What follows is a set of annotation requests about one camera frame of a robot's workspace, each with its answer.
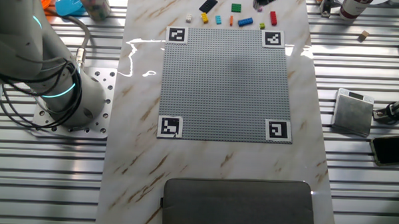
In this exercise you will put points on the red white can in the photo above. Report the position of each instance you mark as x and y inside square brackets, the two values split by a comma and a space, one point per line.
[354, 7]

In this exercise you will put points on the orange narrow Lego brick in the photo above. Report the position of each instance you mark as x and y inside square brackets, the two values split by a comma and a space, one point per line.
[231, 20]

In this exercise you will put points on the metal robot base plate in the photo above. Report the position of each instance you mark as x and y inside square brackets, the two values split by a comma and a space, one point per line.
[102, 78]

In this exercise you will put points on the cyan Lego brick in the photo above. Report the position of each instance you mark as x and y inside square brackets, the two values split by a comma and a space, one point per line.
[218, 20]

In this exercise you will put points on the small brown wooden cube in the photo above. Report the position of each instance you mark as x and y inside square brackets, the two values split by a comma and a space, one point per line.
[364, 35]

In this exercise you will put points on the black smartphone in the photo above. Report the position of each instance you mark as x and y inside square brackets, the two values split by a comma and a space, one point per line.
[392, 150]

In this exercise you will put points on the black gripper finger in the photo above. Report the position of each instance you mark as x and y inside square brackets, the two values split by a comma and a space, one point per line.
[256, 4]
[264, 3]

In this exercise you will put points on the clear plastic cup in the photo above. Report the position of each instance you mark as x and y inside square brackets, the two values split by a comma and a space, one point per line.
[93, 3]

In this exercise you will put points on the black Lego plate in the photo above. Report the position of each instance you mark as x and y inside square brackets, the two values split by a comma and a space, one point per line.
[208, 5]

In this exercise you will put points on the yellow Lego brick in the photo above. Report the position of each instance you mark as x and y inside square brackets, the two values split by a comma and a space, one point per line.
[204, 18]

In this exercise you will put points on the white Lego brick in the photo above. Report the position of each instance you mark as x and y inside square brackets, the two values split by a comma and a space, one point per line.
[188, 18]

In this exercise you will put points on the black white fiducial marker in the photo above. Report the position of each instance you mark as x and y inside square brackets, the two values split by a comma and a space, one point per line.
[169, 126]
[278, 130]
[176, 35]
[273, 39]

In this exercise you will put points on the lime Lego brick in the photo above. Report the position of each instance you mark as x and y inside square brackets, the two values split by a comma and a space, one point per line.
[262, 26]

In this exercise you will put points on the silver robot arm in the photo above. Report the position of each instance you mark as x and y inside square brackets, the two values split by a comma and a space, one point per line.
[29, 36]

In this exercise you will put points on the blue Lego brick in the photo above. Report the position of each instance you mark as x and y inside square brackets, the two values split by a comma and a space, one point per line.
[245, 22]

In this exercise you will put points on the green square Lego plate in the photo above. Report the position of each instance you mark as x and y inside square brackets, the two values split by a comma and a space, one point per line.
[236, 7]

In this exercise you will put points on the red Lego brick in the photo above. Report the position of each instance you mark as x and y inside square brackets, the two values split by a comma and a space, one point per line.
[273, 18]

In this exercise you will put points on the grey Lego baseplate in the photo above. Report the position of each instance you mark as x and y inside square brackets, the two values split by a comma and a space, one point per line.
[225, 86]

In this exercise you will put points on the silver digital scale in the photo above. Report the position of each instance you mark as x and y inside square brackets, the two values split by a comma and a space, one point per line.
[352, 114]

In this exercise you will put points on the grey fabric pad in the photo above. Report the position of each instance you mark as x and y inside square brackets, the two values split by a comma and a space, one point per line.
[237, 206]

